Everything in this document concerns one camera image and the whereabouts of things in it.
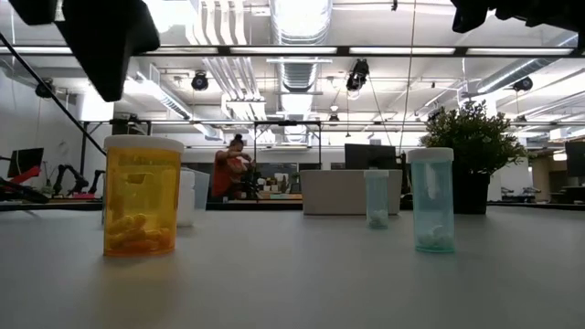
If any large orange pill bottle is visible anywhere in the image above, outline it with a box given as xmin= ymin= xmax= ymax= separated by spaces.
xmin=102 ymin=134 xmax=186 ymax=258

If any clear plastic bin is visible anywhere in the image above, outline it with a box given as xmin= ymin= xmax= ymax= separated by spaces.
xmin=101 ymin=166 xmax=211 ymax=225

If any small teal pill bottle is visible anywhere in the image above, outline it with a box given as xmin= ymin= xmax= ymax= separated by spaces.
xmin=364 ymin=169 xmax=390 ymax=230

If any white opaque pill bottle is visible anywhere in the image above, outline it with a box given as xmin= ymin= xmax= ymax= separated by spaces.
xmin=176 ymin=169 xmax=197 ymax=228

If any black hanging camera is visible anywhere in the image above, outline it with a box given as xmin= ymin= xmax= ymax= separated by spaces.
xmin=346 ymin=58 xmax=370 ymax=92

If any green potted plant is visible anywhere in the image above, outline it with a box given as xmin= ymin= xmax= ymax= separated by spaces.
xmin=419 ymin=99 xmax=527 ymax=215

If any black overhead crossbar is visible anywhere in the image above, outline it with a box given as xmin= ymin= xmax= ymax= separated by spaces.
xmin=0 ymin=44 xmax=585 ymax=58

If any black metal frame stand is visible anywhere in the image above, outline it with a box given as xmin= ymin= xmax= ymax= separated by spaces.
xmin=253 ymin=120 xmax=322 ymax=202

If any person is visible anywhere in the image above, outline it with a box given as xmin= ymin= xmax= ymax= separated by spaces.
xmin=210 ymin=133 xmax=255 ymax=202

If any large teal pill bottle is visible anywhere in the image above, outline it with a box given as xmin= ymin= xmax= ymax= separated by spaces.
xmin=407 ymin=146 xmax=456 ymax=254

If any black computer monitor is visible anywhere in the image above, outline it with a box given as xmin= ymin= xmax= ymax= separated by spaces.
xmin=564 ymin=140 xmax=585 ymax=178
xmin=344 ymin=143 xmax=398 ymax=170
xmin=7 ymin=147 xmax=46 ymax=179

